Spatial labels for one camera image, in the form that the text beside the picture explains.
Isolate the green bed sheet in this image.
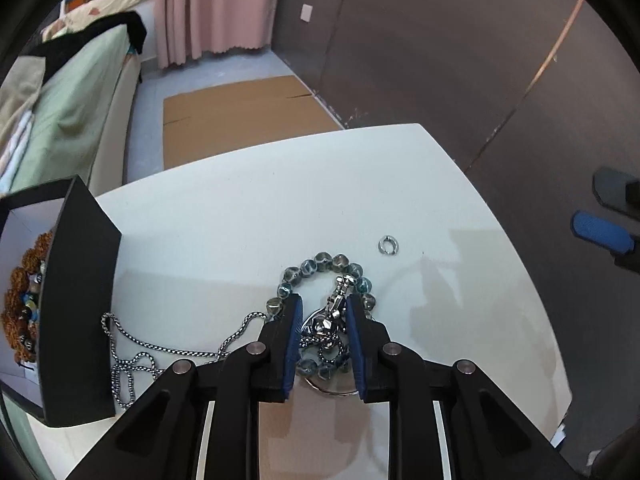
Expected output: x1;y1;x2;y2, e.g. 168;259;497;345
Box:
9;26;130;193

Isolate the white wall socket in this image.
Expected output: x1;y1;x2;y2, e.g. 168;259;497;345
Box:
300;4;312;23

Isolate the beige bed frame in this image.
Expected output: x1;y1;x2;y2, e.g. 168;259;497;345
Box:
89;54;141;196

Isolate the pink curtain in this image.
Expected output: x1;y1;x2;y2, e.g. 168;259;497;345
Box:
154;0;278;70

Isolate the black clothing on bed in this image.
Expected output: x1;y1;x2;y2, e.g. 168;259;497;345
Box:
24;11;148;84

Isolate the grey glass bead bracelet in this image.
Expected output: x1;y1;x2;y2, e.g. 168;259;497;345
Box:
264;250;378;380

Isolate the beige blanket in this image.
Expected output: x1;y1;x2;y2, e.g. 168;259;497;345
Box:
0;55;46;164

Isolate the black jewelry box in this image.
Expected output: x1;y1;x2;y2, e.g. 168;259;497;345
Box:
1;177;122;428

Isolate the brown rudraksha bead bracelet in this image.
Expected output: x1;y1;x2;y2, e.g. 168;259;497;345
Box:
1;230;56;365

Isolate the flat brown cardboard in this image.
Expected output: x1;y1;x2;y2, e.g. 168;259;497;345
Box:
163;76;342;169

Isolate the silver chain necklace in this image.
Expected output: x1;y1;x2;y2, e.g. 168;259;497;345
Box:
100;311;269;409

